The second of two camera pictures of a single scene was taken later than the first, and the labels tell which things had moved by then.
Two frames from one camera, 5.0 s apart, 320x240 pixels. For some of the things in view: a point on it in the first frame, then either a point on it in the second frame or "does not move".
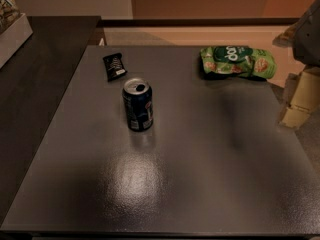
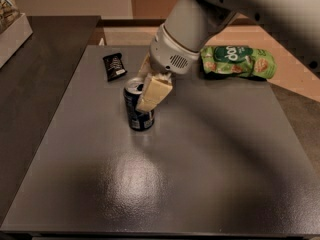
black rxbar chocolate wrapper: (114, 66) does not move
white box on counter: (12, 38) does not move
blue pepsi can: (138, 101) does not move
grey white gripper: (309, 34) to (167, 55)
